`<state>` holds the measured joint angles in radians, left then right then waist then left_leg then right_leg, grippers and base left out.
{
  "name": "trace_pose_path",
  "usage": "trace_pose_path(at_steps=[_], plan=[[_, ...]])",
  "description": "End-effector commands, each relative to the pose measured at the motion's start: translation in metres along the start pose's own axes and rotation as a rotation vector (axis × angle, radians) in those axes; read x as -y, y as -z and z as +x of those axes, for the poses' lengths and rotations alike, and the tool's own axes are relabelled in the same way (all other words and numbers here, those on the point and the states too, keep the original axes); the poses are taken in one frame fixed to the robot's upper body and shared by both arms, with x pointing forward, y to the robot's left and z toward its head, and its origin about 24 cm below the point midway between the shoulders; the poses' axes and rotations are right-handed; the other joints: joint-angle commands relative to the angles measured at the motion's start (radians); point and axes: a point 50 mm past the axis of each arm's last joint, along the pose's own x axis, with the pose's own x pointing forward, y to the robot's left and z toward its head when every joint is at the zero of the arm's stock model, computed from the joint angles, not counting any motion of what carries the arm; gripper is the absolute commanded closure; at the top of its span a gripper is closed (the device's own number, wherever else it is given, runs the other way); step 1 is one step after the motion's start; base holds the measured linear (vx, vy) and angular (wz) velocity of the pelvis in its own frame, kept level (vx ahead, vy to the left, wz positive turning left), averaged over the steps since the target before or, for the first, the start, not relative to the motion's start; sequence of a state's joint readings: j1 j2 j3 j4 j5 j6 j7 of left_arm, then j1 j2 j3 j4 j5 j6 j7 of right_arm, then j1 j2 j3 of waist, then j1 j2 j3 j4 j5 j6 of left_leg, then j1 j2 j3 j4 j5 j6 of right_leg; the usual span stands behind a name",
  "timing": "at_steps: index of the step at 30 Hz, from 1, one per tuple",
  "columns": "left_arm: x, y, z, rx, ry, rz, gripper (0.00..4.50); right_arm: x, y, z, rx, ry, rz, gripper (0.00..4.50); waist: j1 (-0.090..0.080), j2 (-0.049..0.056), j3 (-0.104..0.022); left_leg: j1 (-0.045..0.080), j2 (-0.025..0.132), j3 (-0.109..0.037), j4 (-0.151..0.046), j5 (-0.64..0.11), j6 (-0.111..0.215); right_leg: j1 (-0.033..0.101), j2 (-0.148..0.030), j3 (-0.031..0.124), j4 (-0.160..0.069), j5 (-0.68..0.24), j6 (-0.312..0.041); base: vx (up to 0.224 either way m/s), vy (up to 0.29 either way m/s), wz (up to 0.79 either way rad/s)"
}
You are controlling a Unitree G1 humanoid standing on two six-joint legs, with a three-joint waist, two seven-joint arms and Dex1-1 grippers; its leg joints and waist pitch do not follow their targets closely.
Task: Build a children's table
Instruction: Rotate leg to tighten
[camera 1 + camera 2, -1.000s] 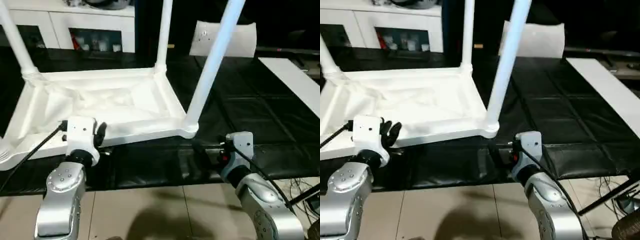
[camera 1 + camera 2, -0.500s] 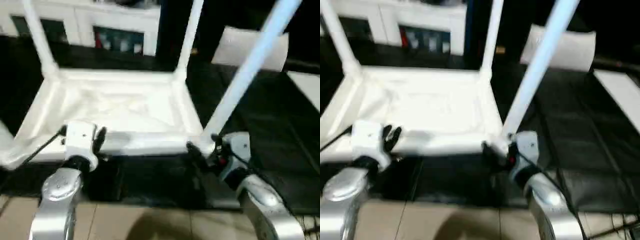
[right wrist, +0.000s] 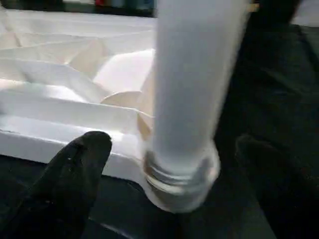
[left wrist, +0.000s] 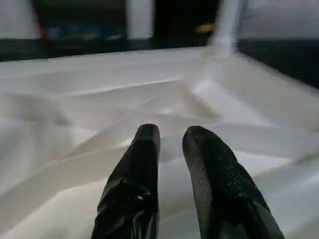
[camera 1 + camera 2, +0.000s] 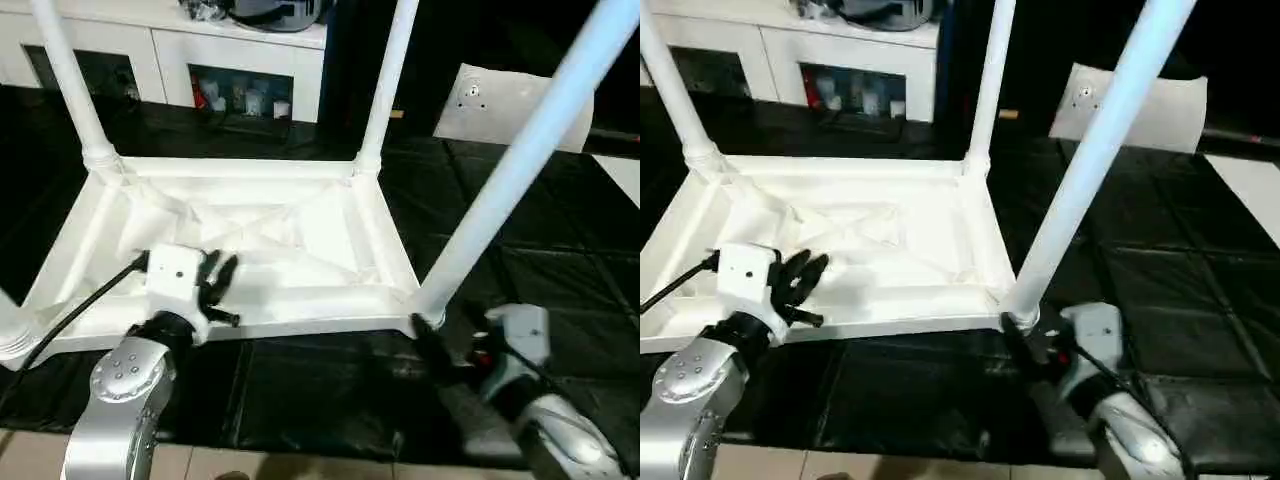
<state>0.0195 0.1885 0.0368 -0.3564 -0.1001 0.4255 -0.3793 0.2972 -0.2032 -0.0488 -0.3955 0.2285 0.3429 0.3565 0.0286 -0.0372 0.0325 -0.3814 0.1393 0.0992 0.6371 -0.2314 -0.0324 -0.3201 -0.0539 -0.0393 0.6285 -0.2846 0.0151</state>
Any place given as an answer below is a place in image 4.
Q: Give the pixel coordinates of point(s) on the black padded mat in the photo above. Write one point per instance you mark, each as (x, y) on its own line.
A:
(279, 57)

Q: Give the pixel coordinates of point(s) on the white plastic table leg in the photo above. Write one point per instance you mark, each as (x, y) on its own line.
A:
(225, 25)

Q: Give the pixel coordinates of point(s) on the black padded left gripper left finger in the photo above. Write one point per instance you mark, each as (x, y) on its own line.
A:
(132, 194)

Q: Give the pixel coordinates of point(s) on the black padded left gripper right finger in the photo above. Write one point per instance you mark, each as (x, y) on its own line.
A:
(224, 194)

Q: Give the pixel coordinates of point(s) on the white plastic table top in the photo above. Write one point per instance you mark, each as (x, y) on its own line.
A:
(99, 99)

